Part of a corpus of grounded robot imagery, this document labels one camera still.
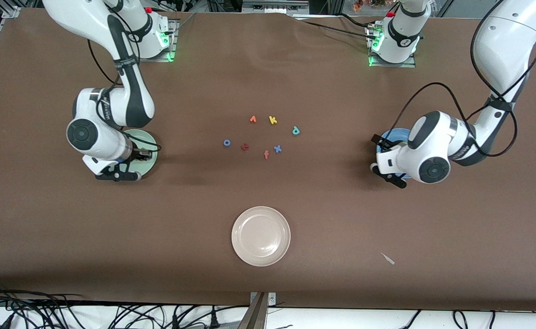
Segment green plate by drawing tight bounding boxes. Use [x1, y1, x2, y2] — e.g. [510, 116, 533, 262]
[121, 129, 159, 180]

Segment blue plate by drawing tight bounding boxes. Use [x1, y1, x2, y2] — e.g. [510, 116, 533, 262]
[376, 128, 412, 180]

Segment brown table cover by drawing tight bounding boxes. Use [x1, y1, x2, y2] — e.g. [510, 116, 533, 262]
[0, 7, 536, 312]

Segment orange flowers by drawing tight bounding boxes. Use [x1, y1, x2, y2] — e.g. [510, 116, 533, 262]
[352, 0, 387, 12]

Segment beige plate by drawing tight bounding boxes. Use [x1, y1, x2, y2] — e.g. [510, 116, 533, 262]
[231, 206, 292, 267]

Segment grey power strip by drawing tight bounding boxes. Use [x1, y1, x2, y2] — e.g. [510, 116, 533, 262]
[242, 0, 310, 15]

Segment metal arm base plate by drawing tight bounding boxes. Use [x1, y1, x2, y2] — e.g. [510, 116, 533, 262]
[367, 22, 417, 69]
[133, 19, 178, 63]

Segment black base cable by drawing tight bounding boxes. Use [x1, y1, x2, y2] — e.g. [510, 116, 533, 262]
[302, 20, 374, 38]
[336, 13, 373, 30]

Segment grey base cable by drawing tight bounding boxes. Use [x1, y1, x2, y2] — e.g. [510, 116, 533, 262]
[175, 12, 197, 33]

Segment metal camera post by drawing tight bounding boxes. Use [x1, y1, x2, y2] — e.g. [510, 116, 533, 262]
[238, 292, 277, 329]

